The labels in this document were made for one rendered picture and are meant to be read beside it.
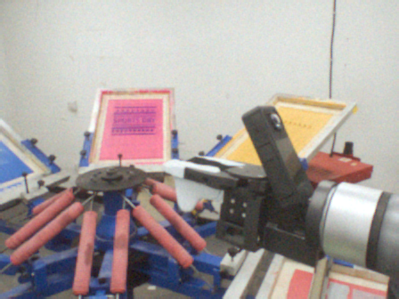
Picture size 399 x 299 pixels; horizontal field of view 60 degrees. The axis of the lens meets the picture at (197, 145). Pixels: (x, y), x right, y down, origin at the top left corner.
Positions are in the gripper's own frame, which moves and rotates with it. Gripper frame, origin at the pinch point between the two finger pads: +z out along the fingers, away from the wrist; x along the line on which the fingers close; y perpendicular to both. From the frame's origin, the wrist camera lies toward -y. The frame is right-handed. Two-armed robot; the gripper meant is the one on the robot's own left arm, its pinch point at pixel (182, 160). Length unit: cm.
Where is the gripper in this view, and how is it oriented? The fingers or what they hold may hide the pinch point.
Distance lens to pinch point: 47.1
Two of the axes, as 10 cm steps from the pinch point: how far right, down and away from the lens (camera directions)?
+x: 6.1, -0.7, 7.9
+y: -0.8, 9.9, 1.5
